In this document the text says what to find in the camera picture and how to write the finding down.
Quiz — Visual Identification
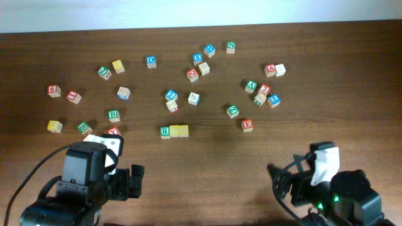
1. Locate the plain top blue-sided block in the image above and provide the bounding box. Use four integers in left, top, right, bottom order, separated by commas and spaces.
117, 87, 131, 100

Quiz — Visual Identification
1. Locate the red 6 wooden block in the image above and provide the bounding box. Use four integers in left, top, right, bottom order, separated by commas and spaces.
47, 85, 62, 97

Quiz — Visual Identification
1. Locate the yellow top wooden block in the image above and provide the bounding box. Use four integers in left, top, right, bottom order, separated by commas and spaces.
112, 60, 125, 73

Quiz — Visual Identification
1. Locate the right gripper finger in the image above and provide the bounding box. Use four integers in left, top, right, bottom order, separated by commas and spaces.
267, 163, 282, 181
293, 153, 314, 173

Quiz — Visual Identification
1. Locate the green J wooden block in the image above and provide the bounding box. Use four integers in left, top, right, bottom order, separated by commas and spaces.
97, 66, 112, 80

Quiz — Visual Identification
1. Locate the red Y wooden block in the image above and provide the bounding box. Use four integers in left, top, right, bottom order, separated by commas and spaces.
107, 127, 121, 135

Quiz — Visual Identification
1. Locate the plain wooden block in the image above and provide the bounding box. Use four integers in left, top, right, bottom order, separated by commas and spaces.
83, 134, 91, 141

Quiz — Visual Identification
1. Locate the red U wooden block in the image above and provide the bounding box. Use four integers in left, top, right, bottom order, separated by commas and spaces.
166, 100, 178, 113

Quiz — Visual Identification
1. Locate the yellow wooden block far left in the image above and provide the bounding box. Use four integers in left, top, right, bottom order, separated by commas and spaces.
47, 121, 63, 133

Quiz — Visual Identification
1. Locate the green B wooden block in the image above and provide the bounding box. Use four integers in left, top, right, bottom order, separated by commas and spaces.
107, 109, 121, 122

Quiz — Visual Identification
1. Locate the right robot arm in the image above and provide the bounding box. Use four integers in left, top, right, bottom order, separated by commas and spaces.
267, 141, 392, 226

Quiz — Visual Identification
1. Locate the green Z wooden block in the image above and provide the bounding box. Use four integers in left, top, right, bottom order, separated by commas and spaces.
226, 105, 239, 119

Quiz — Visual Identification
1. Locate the red 3 wooden block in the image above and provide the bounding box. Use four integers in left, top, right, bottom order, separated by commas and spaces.
258, 83, 271, 96

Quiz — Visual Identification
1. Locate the green R wooden block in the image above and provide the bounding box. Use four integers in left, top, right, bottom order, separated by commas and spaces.
160, 126, 171, 139

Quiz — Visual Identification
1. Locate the green 4 wooden block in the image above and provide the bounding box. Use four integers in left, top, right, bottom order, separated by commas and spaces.
253, 93, 267, 107

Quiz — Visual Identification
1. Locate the red Q wooden block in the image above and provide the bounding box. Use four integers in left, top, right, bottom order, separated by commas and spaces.
187, 68, 199, 82

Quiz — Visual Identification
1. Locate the plain top block by X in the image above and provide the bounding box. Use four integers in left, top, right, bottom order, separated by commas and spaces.
198, 62, 210, 75

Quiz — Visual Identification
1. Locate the red A wooden block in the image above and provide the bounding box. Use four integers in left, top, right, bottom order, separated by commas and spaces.
264, 64, 277, 77

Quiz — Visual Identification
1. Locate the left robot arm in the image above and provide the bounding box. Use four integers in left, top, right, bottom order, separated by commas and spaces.
20, 134, 145, 226

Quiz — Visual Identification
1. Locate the blue H wooden block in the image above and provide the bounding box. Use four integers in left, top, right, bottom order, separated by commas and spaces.
204, 44, 216, 58

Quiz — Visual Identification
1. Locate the leaf picture blue-sided block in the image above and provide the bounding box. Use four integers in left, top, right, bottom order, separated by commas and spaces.
188, 92, 200, 105

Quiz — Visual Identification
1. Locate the blue 5 wooden block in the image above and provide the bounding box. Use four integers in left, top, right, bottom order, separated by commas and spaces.
165, 89, 178, 101

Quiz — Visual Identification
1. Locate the blue D wooden block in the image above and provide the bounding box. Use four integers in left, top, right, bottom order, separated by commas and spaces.
146, 55, 157, 68

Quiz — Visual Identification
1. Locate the plain block beside A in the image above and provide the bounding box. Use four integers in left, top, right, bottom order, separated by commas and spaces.
275, 64, 286, 77

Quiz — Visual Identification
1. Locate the blue I wooden block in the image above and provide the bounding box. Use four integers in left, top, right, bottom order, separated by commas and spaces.
267, 94, 281, 108

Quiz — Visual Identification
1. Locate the yellow S wooden block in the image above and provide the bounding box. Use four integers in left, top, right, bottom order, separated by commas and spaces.
169, 125, 180, 137

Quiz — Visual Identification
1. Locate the blue X wooden block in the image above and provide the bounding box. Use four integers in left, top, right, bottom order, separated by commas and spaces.
192, 53, 203, 66

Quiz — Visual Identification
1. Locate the green B tilted block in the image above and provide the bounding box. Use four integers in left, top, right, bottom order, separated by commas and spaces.
77, 121, 92, 136

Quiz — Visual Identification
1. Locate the green N wooden block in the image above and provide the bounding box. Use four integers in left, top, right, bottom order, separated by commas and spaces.
226, 41, 236, 54

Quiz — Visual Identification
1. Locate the red E wooden block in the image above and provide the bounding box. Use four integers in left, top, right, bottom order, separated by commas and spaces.
241, 119, 254, 132

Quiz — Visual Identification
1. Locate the green V wooden block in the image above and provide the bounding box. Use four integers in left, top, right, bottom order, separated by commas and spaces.
244, 80, 257, 94

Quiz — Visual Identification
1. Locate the red L wooden block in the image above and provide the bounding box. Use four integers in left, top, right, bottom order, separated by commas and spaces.
67, 90, 82, 104

